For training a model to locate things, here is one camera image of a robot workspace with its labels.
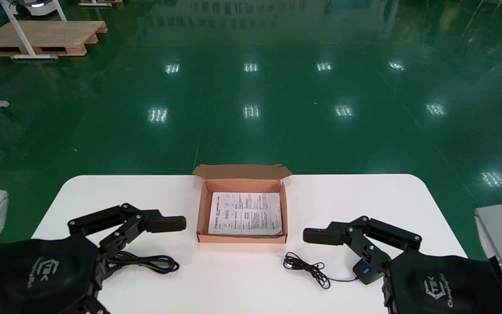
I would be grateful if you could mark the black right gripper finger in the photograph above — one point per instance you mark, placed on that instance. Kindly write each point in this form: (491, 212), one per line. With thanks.
(320, 236)

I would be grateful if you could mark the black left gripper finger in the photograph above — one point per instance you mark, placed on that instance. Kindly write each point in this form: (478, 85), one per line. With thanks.
(164, 223)

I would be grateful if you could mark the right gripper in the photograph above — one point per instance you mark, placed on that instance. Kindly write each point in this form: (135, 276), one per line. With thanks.
(442, 283)

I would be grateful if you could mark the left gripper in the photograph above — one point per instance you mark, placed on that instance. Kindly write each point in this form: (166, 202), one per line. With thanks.
(37, 270)

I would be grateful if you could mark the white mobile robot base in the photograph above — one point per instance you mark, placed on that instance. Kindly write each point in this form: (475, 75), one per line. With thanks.
(37, 9)

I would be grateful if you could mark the brown cardboard storage box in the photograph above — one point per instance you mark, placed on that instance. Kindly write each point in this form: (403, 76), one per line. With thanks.
(242, 239)

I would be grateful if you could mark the white printed instruction sheet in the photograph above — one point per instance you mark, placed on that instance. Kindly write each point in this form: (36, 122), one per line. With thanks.
(244, 213)

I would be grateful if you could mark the large wooden pallet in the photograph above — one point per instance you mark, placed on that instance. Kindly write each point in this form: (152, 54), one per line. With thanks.
(50, 37)

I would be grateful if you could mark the small wooden pallet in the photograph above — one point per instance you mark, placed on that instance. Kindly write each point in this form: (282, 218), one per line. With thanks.
(98, 2)

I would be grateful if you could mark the white metal table frame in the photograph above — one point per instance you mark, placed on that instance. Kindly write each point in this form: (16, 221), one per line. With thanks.
(17, 30)

